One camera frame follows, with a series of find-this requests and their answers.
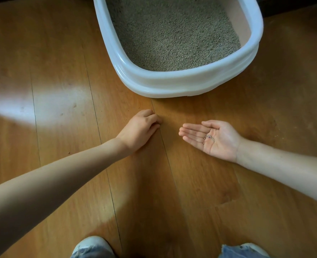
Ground dark wall baseboard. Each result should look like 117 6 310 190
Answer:
259 0 317 18

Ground person's left hand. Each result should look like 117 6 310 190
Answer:
115 109 163 155

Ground person's blue jeans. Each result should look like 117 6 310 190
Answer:
70 244 272 258

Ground person's left forearm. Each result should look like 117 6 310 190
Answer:
0 138 133 258

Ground white oval litter box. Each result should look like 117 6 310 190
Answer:
93 0 264 99

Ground grey cat litter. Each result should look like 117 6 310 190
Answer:
105 0 242 72

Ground person's right hand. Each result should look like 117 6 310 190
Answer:
179 120 244 163

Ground person's grey right shoe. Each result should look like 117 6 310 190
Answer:
239 243 269 257

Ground person's right forearm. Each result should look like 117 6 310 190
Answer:
236 139 317 207

